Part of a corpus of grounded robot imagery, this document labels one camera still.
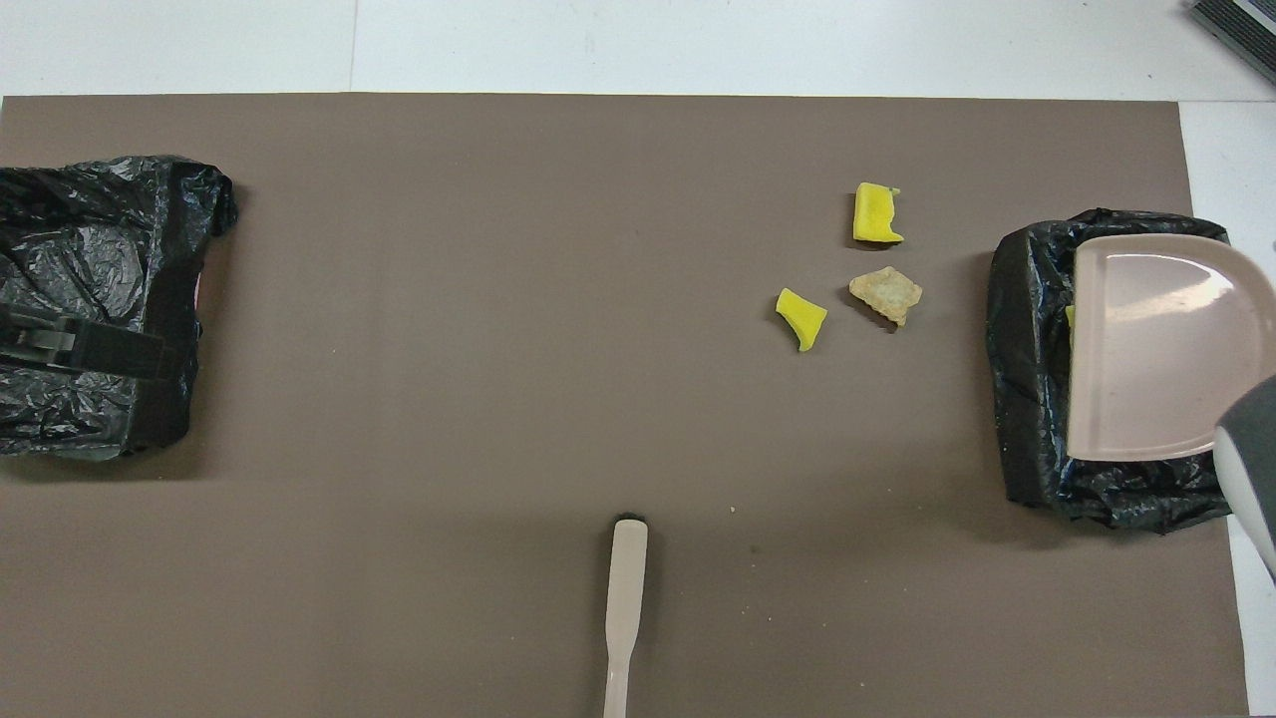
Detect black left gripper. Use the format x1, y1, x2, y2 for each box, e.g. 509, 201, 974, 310
0, 304, 167, 381

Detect beige hand brush black bristles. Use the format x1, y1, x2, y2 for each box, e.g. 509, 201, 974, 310
602, 514, 650, 718

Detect small yellow sponge wedge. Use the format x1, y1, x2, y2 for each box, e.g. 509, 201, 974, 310
777, 287, 829, 354

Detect notched yellow sponge piece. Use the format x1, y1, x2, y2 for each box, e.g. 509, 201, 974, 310
853, 181, 905, 244

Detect pale toast piece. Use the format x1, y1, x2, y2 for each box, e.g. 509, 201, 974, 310
848, 265, 924, 328

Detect beige plastic dustpan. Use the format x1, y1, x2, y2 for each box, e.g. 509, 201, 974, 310
1065, 234, 1276, 463

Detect black bag lined bin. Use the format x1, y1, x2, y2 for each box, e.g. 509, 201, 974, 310
987, 207, 1237, 535
0, 155, 240, 462

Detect brown table mat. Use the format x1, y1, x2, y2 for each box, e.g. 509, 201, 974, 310
0, 93, 1252, 718

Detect dark ribbed grille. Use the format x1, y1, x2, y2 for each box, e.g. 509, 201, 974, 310
1188, 0, 1276, 86

